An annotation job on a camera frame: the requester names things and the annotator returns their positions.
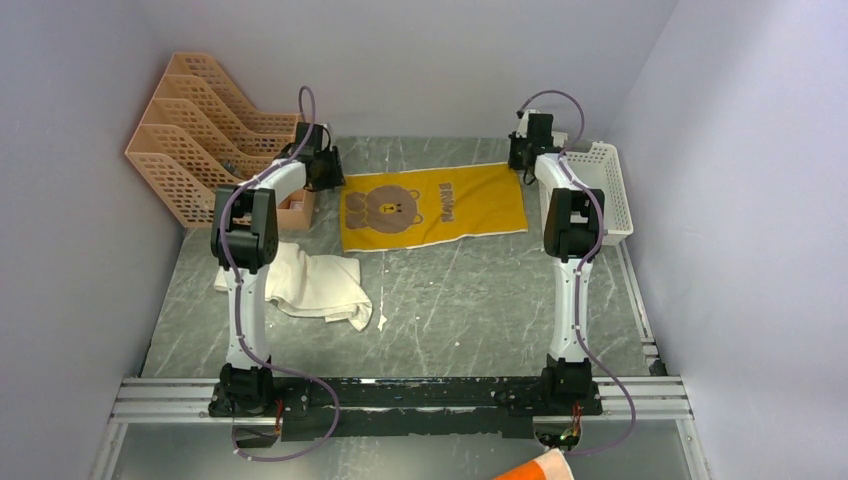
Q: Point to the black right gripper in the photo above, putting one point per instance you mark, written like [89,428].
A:
[513,163]

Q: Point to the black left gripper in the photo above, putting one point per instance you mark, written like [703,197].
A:
[338,180]

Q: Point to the yellow brown bear towel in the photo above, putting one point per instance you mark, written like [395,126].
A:
[418,208]

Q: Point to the white towel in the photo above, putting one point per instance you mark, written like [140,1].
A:
[319,286]

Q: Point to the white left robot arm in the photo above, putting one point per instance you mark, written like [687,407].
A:
[245,242]

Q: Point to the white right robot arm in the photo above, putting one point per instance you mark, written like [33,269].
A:
[572,222]

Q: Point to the orange plastic file rack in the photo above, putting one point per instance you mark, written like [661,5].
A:
[198,132]

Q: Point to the orange white striped object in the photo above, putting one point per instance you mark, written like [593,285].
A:
[551,465]

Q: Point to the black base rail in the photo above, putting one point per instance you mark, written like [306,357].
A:
[309,411]

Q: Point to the aluminium frame rail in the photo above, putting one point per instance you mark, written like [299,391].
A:
[186,400]

